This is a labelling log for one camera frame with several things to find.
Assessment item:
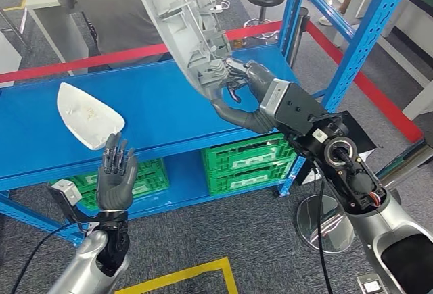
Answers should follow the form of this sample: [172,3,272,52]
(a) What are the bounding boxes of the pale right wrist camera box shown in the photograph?
[259,78,329,137]

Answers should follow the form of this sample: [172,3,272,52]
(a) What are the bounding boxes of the silver plastic wheel cover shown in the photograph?
[128,0,234,101]

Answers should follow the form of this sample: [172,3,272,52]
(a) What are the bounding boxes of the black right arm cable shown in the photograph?
[316,180,334,294]

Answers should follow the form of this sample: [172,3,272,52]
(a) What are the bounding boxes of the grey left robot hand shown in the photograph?
[96,132,139,212]

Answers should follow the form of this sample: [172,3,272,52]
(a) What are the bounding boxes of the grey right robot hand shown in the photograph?
[211,57,277,135]

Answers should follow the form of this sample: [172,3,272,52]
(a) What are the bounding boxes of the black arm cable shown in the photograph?
[316,180,334,294]
[10,222,73,294]

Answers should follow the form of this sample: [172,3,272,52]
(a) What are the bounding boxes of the yellow floor tape square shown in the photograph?
[115,257,239,294]

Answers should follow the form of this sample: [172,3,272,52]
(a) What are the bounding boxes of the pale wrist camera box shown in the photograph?
[47,178,100,235]
[259,78,329,137]

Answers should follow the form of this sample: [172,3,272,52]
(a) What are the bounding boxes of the red barrier belt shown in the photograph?
[306,20,425,144]
[0,20,283,84]

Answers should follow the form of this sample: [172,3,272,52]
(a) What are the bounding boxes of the dark stanchion post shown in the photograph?
[289,6,312,67]

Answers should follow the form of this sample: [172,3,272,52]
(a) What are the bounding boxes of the white plastic mirror cover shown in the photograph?
[57,82,125,151]

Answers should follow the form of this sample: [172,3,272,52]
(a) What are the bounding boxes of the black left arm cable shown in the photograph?
[10,222,73,294]

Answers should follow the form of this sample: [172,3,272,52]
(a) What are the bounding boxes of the white power strip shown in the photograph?
[208,0,230,14]

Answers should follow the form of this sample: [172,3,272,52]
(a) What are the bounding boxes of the seated person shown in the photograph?
[51,0,163,56]

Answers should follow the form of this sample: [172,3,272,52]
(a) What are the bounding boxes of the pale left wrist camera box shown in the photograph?
[47,178,100,235]

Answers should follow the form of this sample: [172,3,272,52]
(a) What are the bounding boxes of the blue metal shelf rack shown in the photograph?
[0,0,420,245]

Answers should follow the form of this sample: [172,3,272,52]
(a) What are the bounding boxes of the metal floor socket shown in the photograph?
[357,274,388,294]

